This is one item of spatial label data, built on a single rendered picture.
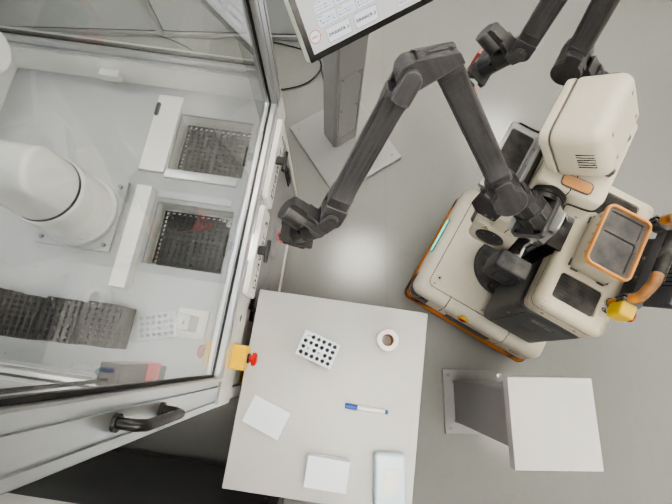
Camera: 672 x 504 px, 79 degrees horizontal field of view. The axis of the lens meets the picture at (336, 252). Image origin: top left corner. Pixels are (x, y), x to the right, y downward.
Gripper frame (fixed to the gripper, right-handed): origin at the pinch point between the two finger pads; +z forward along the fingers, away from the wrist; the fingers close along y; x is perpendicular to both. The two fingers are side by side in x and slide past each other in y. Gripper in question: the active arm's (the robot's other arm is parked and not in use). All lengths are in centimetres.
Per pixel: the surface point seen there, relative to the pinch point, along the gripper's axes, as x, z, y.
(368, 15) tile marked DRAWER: -83, -10, -13
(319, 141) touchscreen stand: -85, 81, -51
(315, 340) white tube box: 28.1, 6.7, -20.7
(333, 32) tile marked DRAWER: -74, -4, -4
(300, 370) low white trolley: 38.1, 11.6, -19.8
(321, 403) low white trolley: 47, 7, -26
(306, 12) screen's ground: -74, -4, 8
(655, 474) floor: 67, -23, -205
